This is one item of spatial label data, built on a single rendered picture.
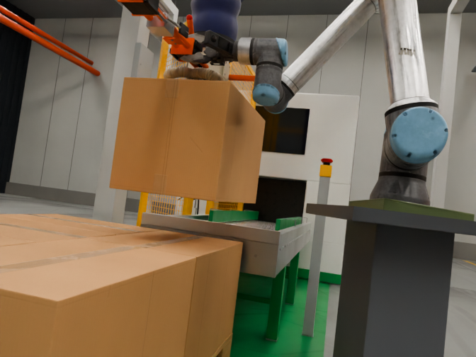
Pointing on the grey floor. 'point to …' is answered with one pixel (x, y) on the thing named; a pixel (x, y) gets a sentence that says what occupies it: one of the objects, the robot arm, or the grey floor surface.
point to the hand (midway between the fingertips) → (183, 47)
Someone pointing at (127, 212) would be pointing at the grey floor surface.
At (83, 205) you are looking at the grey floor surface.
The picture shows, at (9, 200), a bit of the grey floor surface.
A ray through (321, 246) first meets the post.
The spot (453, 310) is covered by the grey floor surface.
